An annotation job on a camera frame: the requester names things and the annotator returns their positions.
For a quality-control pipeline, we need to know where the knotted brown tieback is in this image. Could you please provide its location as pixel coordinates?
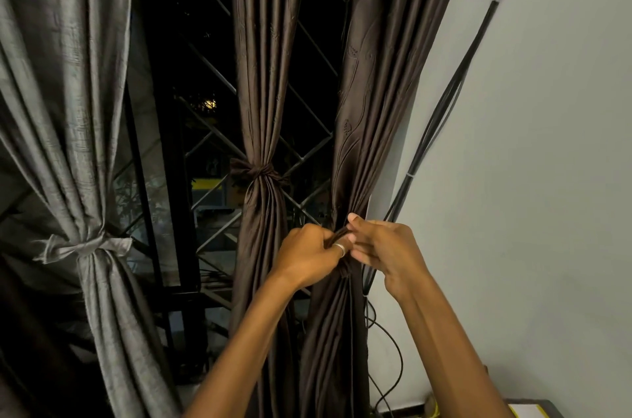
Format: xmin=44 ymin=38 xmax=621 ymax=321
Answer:
xmin=229 ymin=157 xmax=292 ymax=185

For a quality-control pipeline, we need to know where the plain brown curtain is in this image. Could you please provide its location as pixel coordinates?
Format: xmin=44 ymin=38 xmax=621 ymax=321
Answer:
xmin=228 ymin=0 xmax=310 ymax=418

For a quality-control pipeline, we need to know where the person's right forearm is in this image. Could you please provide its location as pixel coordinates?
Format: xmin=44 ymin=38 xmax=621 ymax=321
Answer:
xmin=390 ymin=279 xmax=516 ymax=418

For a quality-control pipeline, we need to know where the grey curtain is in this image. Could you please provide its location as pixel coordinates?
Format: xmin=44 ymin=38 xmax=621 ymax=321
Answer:
xmin=0 ymin=0 xmax=181 ymax=418

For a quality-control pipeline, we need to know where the person's left hand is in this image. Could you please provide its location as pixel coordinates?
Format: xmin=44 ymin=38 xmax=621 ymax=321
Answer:
xmin=271 ymin=223 xmax=354 ymax=291

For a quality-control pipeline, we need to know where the person's right hand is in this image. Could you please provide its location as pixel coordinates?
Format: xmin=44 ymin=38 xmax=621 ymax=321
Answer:
xmin=347 ymin=213 xmax=430 ymax=300

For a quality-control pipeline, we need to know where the metal window grille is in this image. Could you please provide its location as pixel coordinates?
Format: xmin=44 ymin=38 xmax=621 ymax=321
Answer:
xmin=174 ymin=0 xmax=347 ymax=320

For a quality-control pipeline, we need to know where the embossed brown curtain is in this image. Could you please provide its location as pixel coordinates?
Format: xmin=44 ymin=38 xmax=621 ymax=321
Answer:
xmin=298 ymin=0 xmax=475 ymax=418

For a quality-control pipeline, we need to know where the person's left forearm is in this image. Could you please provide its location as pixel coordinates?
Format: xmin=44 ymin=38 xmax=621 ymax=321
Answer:
xmin=183 ymin=270 xmax=302 ymax=418

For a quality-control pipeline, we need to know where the looped black cable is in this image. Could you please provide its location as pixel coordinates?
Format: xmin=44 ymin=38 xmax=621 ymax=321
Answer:
xmin=364 ymin=298 xmax=407 ymax=414

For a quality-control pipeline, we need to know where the bundle of black cables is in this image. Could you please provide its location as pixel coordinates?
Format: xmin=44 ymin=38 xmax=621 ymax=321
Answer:
xmin=362 ymin=0 xmax=534 ymax=297

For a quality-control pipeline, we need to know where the grey curtain tieback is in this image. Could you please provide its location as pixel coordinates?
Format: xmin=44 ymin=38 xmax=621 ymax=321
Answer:
xmin=32 ymin=233 xmax=134 ymax=266

